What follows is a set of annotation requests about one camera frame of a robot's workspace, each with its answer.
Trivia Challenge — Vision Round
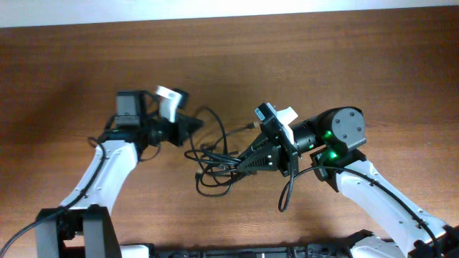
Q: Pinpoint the black cable short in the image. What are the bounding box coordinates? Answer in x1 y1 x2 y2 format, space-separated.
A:
204 122 260 149

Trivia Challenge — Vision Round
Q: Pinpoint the black cable long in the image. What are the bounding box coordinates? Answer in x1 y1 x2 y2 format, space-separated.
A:
184 106 251 198

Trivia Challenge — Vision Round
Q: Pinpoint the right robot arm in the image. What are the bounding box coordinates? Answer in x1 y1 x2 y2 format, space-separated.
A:
237 103 458 257

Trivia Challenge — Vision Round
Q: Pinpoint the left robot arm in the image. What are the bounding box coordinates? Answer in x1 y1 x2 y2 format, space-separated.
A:
35 86 203 257

